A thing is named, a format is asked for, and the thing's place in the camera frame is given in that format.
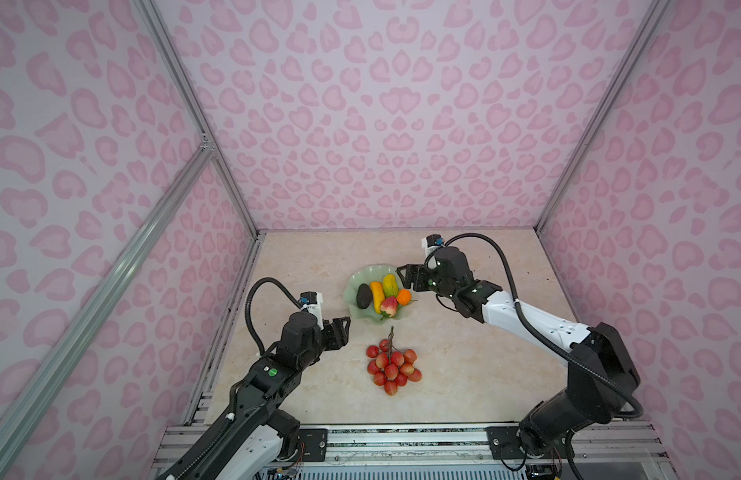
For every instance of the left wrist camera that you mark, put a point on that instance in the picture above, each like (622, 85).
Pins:
(311, 302)

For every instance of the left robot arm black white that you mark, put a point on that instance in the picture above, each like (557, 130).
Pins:
(253, 431)

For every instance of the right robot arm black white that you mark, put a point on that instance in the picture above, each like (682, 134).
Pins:
(601, 377)

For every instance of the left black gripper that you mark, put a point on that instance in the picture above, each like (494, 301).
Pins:
(336, 334)

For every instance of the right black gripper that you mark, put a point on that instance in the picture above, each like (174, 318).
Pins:
(421, 271)

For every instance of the yellow green fake mango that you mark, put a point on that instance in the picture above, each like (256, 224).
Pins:
(390, 286)

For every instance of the yellow fake fruit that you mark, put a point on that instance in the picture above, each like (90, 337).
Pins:
(378, 295)

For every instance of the orange fake tangerine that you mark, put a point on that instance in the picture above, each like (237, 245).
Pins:
(404, 297)

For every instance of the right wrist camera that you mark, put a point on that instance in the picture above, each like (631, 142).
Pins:
(432, 242)

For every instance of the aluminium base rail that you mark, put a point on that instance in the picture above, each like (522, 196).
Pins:
(620, 450)

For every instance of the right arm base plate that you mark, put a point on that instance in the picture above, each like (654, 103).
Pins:
(504, 443)

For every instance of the left aluminium frame strut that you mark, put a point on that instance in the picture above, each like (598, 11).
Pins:
(29, 409)

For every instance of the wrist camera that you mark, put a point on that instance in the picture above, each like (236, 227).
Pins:
(311, 302)
(432, 242)

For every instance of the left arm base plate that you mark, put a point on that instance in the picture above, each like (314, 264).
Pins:
(305, 444)

